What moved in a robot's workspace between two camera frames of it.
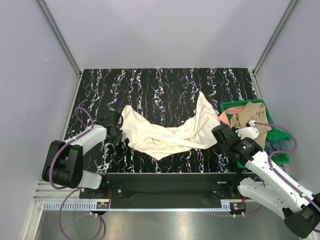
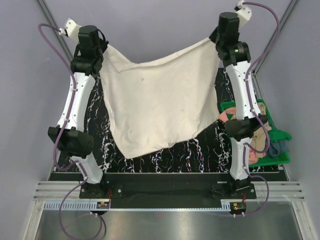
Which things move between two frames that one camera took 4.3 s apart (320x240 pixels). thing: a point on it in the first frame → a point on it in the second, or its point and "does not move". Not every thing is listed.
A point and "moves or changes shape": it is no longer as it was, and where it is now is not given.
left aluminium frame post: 63,45 does not move
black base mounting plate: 166,190 does not move
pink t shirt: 223,116 does not move
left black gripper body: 115,140 → 101,48
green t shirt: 275,134 does not move
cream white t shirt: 155,141 moves or changes shape
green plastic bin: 276,159 does not move
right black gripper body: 233,130 → 214,37
